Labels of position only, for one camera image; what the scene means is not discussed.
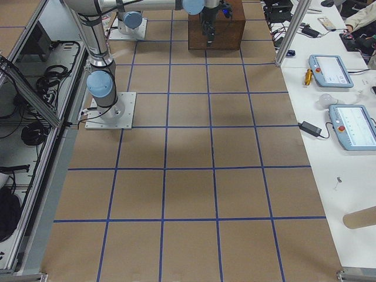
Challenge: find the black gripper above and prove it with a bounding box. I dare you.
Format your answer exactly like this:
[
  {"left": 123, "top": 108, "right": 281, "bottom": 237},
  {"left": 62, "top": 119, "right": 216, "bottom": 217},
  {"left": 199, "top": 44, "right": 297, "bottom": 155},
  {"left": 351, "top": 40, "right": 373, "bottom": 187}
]
[{"left": 200, "top": 8, "right": 217, "bottom": 46}]

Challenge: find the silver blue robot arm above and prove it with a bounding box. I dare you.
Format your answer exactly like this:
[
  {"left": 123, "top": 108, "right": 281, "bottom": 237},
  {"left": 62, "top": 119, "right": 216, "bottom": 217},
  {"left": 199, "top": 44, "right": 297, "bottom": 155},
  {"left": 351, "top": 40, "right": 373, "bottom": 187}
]
[
  {"left": 118, "top": 1, "right": 221, "bottom": 47},
  {"left": 65, "top": 1, "right": 226, "bottom": 71}
]

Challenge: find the dark wooden drawer cabinet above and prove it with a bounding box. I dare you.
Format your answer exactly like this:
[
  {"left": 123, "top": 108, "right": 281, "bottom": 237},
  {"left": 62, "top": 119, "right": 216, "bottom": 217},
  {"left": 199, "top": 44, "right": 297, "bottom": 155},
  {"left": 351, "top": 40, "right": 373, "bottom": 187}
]
[{"left": 188, "top": 1, "right": 246, "bottom": 51}]

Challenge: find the small blue usb device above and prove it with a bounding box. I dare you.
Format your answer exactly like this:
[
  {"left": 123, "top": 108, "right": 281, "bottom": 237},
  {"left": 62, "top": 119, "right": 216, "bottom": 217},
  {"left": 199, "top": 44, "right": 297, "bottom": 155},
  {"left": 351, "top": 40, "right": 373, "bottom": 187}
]
[{"left": 286, "top": 49, "right": 296, "bottom": 57}]

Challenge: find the far teach pendant tablet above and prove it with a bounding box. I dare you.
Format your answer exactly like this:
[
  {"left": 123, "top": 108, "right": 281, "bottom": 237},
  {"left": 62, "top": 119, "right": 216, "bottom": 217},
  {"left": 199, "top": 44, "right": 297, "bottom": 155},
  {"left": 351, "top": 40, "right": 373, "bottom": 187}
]
[{"left": 308, "top": 55, "right": 354, "bottom": 88}]

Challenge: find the teach pendant tablet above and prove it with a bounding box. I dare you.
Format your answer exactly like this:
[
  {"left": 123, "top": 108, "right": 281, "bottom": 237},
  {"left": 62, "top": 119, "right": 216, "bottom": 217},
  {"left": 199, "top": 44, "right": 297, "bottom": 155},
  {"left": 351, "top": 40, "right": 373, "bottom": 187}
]
[
  {"left": 308, "top": 55, "right": 354, "bottom": 88},
  {"left": 329, "top": 105, "right": 375, "bottom": 151}
]

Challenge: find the white light bulb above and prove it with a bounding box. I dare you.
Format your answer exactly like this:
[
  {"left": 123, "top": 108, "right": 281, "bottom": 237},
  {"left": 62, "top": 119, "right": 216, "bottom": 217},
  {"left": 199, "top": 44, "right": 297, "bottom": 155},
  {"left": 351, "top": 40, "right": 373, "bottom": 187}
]
[{"left": 316, "top": 93, "right": 340, "bottom": 110}]

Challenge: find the black power adapter brick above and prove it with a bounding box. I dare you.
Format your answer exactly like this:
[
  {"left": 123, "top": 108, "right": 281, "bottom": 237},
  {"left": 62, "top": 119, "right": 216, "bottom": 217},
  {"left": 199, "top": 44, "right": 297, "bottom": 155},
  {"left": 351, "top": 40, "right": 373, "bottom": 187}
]
[{"left": 298, "top": 121, "right": 322, "bottom": 137}]

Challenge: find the person in beige jacket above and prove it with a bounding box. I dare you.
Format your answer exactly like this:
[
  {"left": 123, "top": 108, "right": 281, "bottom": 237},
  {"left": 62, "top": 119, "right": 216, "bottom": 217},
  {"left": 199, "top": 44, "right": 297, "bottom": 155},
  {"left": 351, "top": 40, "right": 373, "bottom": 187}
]
[{"left": 344, "top": 2, "right": 375, "bottom": 32}]

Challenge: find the near teach pendant tablet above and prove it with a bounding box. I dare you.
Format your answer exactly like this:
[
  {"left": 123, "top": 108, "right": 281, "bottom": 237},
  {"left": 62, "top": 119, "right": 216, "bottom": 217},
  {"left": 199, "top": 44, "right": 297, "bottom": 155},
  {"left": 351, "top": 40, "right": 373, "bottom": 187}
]
[{"left": 329, "top": 105, "right": 375, "bottom": 151}]

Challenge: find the cardboard tube roll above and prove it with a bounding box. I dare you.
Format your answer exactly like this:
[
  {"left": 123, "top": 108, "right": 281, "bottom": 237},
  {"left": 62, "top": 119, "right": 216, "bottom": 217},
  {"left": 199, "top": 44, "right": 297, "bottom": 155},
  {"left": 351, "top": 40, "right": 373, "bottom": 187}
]
[{"left": 343, "top": 206, "right": 376, "bottom": 229}]

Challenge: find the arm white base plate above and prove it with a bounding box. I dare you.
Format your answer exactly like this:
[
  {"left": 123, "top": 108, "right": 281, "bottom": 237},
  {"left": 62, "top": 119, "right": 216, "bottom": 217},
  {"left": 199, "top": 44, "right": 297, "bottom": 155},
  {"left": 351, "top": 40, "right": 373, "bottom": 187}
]
[
  {"left": 85, "top": 92, "right": 136, "bottom": 130},
  {"left": 109, "top": 18, "right": 147, "bottom": 41}
]

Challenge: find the aluminium frame post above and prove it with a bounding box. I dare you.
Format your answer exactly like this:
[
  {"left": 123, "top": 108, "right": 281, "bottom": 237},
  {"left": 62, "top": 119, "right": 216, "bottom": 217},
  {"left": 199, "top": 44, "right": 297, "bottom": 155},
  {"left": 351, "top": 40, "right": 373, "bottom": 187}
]
[{"left": 276, "top": 0, "right": 311, "bottom": 67}]

